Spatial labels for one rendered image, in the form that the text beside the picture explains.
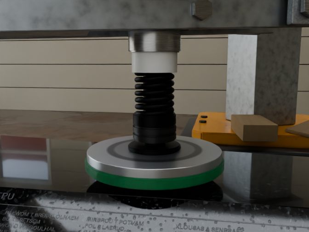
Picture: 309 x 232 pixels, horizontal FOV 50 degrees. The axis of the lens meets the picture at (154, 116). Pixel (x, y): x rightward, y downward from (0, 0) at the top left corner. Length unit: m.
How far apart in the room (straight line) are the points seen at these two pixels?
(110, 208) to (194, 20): 0.28
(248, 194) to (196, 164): 0.09
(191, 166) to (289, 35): 0.92
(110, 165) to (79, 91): 6.75
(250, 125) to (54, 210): 0.66
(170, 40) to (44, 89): 7.09
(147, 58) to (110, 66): 6.45
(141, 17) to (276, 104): 0.89
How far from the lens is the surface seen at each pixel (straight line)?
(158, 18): 0.46
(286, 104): 1.30
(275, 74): 1.26
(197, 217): 0.46
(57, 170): 0.60
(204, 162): 0.47
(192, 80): 6.63
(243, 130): 1.00
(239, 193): 0.50
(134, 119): 0.51
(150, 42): 0.48
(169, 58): 0.49
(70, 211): 0.49
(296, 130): 1.17
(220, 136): 1.11
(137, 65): 0.49
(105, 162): 0.46
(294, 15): 0.52
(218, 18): 0.49
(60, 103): 7.40
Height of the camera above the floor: 1.00
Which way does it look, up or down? 9 degrees down
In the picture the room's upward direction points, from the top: straight up
